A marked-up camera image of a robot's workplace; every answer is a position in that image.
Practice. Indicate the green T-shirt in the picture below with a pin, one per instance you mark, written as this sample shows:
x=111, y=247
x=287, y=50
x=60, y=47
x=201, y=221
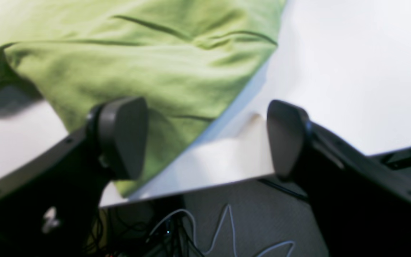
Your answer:
x=190, y=59

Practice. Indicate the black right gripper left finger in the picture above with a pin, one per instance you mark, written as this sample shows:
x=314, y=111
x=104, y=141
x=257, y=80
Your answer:
x=47, y=206

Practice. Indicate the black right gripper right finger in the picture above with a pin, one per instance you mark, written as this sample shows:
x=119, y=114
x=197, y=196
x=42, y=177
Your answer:
x=362, y=204

